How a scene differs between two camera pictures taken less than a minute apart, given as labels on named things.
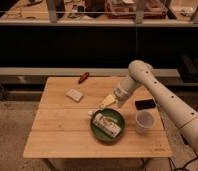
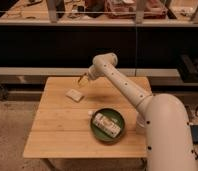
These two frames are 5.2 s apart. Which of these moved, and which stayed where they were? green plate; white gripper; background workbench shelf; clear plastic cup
Moved: white gripper
Stayed: clear plastic cup; green plate; background workbench shelf
